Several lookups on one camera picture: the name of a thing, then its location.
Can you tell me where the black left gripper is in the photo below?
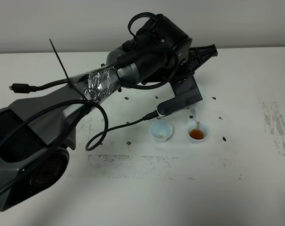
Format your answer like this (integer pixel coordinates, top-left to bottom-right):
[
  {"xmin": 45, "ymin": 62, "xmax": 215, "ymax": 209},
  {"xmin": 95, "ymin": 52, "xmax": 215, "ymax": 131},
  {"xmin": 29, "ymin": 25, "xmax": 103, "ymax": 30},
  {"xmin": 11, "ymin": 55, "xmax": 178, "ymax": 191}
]
[{"xmin": 171, "ymin": 44, "xmax": 218, "ymax": 81}]

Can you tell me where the loose black cable plug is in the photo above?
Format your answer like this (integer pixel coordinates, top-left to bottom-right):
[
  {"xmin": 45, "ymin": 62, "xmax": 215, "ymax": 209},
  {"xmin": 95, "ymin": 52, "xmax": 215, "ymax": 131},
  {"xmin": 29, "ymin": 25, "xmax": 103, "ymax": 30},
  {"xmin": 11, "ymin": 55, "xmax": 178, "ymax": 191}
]
[{"xmin": 9, "ymin": 79, "xmax": 68, "ymax": 94}]

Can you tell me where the pale blue tea cup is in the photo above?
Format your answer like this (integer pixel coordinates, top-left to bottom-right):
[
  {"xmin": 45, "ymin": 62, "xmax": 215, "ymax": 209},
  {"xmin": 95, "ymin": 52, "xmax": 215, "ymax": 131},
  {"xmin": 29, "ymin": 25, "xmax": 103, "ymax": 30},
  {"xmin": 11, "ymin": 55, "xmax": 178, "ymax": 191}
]
[
  {"xmin": 186, "ymin": 121, "xmax": 210, "ymax": 144},
  {"xmin": 149, "ymin": 120, "xmax": 173, "ymax": 143}
]

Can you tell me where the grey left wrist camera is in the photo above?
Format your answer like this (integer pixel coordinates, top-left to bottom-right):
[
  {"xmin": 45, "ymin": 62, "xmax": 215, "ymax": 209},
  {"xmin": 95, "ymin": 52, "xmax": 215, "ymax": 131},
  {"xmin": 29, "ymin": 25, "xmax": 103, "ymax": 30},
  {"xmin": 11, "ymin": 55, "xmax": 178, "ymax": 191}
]
[{"xmin": 157, "ymin": 72, "xmax": 203, "ymax": 116}]

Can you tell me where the black cable tie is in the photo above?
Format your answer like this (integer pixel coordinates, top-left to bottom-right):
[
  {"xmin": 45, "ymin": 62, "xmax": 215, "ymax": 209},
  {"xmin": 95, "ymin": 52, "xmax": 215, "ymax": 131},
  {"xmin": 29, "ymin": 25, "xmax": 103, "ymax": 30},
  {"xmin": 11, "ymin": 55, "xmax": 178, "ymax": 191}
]
[{"xmin": 49, "ymin": 39, "xmax": 88, "ymax": 101}]

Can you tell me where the left pale blue tea cup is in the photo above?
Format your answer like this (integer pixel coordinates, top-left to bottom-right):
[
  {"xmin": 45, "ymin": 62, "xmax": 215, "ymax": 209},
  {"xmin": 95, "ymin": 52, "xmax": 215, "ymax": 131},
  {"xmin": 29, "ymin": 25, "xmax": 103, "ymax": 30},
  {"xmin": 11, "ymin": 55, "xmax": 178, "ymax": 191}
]
[{"xmin": 149, "ymin": 120, "xmax": 173, "ymax": 143}]

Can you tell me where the pale blue porcelain teapot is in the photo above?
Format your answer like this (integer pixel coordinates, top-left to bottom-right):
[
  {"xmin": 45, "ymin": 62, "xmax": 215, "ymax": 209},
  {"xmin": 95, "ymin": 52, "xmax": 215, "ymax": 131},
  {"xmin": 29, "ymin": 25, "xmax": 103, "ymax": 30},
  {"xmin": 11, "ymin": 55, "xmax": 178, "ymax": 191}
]
[{"xmin": 187, "ymin": 98, "xmax": 204, "ymax": 121}]

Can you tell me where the right pale blue tea cup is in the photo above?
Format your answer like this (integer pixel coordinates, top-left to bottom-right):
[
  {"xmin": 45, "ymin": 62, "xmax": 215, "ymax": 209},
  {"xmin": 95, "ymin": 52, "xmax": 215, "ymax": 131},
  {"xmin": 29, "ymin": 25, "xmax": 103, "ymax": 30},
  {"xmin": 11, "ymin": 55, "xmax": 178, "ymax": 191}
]
[{"xmin": 186, "ymin": 121, "xmax": 210, "ymax": 144}]

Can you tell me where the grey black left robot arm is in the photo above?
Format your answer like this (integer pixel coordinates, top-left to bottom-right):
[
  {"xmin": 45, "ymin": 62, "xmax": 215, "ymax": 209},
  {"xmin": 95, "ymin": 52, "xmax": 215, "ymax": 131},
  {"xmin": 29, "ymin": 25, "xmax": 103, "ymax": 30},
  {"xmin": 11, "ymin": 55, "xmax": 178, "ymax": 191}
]
[{"xmin": 0, "ymin": 12, "xmax": 218, "ymax": 211}]

